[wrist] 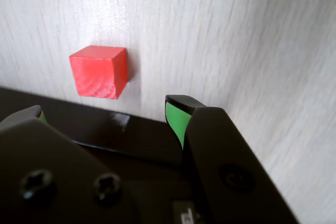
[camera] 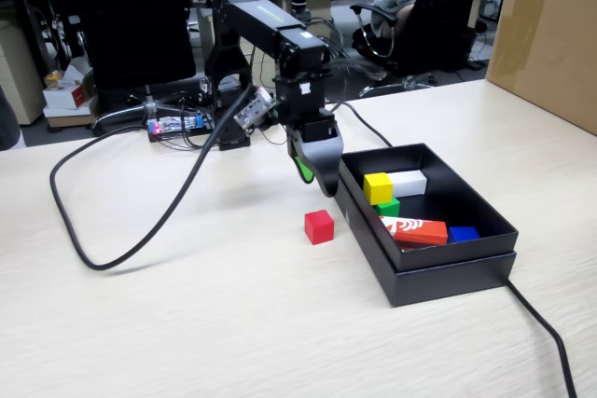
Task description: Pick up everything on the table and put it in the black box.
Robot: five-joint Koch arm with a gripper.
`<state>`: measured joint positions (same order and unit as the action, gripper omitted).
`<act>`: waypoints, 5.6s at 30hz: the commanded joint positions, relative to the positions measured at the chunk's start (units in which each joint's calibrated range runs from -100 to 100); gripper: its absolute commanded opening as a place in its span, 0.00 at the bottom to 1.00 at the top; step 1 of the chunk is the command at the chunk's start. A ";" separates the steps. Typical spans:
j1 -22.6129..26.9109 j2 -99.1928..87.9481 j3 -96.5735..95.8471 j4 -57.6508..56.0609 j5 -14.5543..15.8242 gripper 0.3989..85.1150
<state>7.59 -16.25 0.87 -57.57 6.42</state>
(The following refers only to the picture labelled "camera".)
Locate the yellow tape roll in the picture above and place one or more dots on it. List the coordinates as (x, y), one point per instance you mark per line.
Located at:
(55, 77)

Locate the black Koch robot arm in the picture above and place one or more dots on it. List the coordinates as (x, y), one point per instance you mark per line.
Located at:
(261, 20)

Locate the yellow wooden cube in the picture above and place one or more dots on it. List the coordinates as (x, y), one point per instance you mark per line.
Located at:
(378, 189)

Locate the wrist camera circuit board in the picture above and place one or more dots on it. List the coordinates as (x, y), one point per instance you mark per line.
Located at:
(254, 109)

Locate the black mesh office chair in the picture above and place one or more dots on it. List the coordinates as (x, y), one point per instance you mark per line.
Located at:
(135, 20)

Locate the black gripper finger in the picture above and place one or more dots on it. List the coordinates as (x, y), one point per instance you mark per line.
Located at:
(324, 160)
(305, 173)

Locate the red wooden cube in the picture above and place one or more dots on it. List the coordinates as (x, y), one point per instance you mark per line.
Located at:
(319, 229)

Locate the white and red carton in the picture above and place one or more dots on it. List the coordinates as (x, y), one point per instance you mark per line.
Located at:
(65, 97)

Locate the controller board with red LED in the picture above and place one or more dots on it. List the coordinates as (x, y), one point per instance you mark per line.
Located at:
(186, 123)

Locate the person in dark clothes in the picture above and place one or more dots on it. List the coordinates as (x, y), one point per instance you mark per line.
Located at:
(7, 123)

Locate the green wooden cube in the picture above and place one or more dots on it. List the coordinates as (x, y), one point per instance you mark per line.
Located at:
(387, 208)

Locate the white rectangular block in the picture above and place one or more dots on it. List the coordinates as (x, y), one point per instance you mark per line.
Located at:
(410, 182)

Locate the blue wooden cube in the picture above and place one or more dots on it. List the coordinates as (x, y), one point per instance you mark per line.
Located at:
(463, 234)

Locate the black armrest office chair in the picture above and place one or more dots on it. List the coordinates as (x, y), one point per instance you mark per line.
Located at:
(443, 20)

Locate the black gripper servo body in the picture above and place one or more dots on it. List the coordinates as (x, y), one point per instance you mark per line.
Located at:
(298, 102)

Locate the black cardboard box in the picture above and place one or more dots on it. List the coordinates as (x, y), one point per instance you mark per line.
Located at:
(443, 277)

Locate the large brown cardboard box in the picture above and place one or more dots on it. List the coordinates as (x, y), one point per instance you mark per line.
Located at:
(545, 44)

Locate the orange printed rectangular block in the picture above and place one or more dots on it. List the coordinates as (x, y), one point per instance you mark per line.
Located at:
(420, 232)

